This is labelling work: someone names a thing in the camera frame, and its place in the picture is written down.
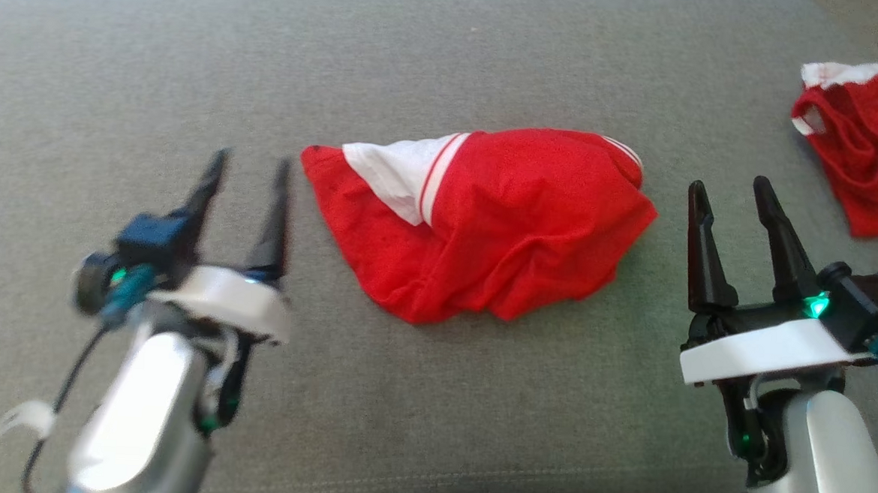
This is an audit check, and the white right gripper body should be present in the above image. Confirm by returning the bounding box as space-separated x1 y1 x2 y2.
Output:
672 293 878 493

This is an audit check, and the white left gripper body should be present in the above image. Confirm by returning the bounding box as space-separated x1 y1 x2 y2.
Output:
140 261 294 436

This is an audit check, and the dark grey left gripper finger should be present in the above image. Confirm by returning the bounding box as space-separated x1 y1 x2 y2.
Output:
177 145 233 225
245 155 295 281

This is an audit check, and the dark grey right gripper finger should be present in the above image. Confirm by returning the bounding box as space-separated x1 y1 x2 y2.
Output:
681 179 745 315
747 175 825 305

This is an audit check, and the red basketball jersey number 23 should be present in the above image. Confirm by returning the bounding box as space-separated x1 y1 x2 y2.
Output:
292 116 663 339

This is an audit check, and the large grey fabric sofa cushion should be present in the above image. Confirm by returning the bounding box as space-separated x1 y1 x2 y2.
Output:
0 0 878 493

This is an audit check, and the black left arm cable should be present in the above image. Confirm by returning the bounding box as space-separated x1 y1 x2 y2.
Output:
20 255 159 493

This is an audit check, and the white left cable tag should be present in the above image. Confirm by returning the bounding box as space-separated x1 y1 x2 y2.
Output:
0 398 57 441

